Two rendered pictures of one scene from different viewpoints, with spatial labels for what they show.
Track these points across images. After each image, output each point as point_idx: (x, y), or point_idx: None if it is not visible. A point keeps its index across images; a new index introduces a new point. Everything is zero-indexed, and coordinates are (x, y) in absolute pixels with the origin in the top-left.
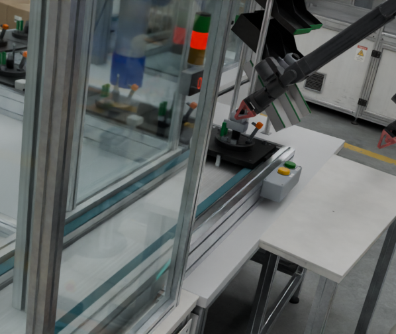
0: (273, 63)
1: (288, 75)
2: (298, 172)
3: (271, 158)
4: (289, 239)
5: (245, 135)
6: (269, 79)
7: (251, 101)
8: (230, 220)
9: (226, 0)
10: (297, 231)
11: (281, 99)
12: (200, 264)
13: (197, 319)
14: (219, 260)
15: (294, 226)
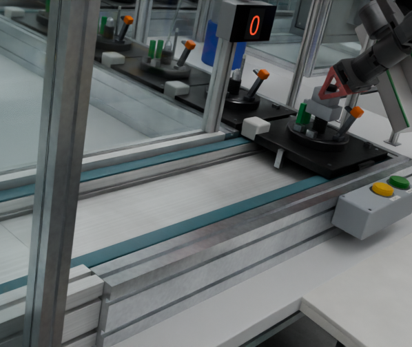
0: (388, 7)
1: (409, 25)
2: None
3: (370, 169)
4: (358, 308)
5: (338, 129)
6: (380, 35)
7: (344, 69)
8: (249, 253)
9: None
10: (382, 296)
11: None
12: (160, 323)
13: None
14: (200, 323)
15: (379, 285)
